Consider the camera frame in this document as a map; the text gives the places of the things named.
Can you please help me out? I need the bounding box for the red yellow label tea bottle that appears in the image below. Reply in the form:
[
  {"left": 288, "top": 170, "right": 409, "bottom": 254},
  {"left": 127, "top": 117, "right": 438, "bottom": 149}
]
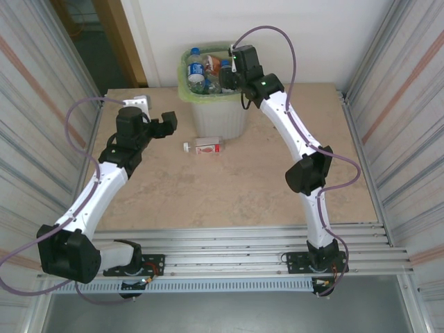
[{"left": 205, "top": 54, "right": 223, "bottom": 76}]

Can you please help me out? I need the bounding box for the left arm base wiring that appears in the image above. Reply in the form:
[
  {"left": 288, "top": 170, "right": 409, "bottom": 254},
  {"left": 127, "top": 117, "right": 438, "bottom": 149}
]
[{"left": 119, "top": 262, "right": 164, "bottom": 299}]

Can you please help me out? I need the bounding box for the right arm base wiring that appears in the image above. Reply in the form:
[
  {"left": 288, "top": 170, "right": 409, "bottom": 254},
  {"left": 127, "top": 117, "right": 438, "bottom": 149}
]
[{"left": 311, "top": 265, "right": 339, "bottom": 299}]

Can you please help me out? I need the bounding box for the grey plastic waste bin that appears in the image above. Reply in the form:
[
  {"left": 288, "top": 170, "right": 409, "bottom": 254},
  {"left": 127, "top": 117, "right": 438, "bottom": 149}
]
[{"left": 178, "top": 42, "right": 251, "bottom": 139}]

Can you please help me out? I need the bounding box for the green bin liner bag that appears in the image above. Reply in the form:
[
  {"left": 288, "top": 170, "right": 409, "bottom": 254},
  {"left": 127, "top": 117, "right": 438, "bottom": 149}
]
[{"left": 178, "top": 42, "right": 244, "bottom": 105}]

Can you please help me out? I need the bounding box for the square clear bottle red label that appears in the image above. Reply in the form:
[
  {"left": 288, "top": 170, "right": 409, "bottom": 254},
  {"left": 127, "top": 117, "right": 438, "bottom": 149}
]
[{"left": 182, "top": 136, "right": 223, "bottom": 156}]

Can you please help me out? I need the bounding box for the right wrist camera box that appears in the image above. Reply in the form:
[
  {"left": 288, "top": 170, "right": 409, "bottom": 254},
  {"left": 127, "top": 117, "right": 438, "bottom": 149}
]
[{"left": 227, "top": 48, "right": 239, "bottom": 74}]

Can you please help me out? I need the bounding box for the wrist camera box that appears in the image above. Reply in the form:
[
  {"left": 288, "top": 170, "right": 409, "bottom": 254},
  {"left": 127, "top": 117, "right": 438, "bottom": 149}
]
[
  {"left": 122, "top": 94, "right": 152, "bottom": 119},
  {"left": 227, "top": 48, "right": 239, "bottom": 74}
]

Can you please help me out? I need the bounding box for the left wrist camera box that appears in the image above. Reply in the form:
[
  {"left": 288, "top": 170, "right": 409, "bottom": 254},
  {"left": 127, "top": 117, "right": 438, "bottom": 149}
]
[{"left": 122, "top": 94, "right": 152, "bottom": 119}]

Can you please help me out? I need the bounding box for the wooden door frame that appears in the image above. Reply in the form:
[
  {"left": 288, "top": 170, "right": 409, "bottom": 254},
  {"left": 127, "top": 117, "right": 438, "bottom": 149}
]
[{"left": 95, "top": 0, "right": 149, "bottom": 89}]

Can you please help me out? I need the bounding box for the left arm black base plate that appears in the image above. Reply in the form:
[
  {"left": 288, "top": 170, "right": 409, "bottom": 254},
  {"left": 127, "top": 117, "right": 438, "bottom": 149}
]
[{"left": 103, "top": 253, "right": 166, "bottom": 278}]

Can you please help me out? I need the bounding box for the aluminium rail frame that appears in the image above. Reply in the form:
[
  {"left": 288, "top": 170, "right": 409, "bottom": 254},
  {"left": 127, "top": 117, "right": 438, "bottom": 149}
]
[{"left": 37, "top": 223, "right": 417, "bottom": 282}]

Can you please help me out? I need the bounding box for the white slotted cable duct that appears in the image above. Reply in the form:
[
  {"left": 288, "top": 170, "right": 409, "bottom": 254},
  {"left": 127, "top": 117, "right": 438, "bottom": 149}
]
[{"left": 51, "top": 279, "right": 315, "bottom": 294}]

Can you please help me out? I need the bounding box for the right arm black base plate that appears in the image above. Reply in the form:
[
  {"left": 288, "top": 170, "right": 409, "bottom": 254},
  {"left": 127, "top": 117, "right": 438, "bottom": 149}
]
[{"left": 286, "top": 250, "right": 350, "bottom": 275}]

